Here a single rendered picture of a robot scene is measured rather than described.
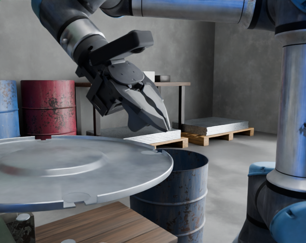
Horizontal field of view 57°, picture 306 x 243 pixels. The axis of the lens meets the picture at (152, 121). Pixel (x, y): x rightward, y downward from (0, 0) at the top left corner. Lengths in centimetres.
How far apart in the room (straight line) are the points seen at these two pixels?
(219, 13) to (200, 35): 482
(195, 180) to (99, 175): 106
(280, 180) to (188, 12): 40
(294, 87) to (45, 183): 44
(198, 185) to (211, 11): 89
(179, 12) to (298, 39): 26
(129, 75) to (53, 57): 340
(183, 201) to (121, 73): 95
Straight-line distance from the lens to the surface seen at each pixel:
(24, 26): 381
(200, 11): 67
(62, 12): 56
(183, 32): 517
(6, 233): 52
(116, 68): 49
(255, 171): 72
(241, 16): 68
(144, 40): 45
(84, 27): 54
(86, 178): 30
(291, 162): 58
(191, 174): 131
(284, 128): 57
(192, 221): 143
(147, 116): 45
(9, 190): 28
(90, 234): 107
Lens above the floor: 88
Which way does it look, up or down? 8 degrees down
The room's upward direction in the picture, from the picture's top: straight up
